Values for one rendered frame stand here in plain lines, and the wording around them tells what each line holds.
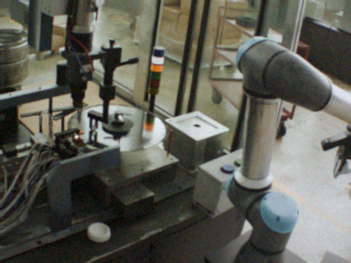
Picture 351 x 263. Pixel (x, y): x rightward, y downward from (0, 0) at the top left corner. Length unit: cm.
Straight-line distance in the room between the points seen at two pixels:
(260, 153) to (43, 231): 67
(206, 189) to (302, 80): 60
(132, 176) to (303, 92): 66
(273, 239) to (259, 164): 22
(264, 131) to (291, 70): 23
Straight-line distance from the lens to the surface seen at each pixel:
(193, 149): 152
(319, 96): 93
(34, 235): 123
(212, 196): 135
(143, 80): 198
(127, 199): 128
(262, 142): 108
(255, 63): 97
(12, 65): 183
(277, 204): 112
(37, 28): 129
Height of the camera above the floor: 160
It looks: 27 degrees down
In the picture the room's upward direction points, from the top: 9 degrees clockwise
